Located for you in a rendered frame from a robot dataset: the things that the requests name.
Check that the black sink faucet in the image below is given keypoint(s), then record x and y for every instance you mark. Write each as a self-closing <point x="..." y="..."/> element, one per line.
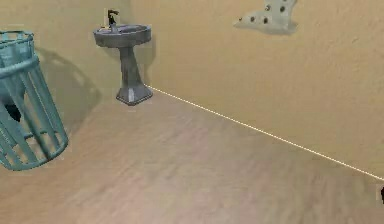
<point x="112" y="18"/>

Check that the teal slatted basket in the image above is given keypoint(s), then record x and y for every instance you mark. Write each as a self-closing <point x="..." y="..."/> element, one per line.
<point x="30" y="100"/>

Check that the small black object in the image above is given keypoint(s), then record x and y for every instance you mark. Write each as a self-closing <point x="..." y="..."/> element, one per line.
<point x="382" y="195"/>

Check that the grey pedestal sink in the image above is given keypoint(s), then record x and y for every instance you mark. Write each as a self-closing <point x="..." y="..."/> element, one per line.
<point x="128" y="63"/>

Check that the grey holed wall artwork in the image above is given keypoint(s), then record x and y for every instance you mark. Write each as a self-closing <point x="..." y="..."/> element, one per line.
<point x="271" y="18"/>

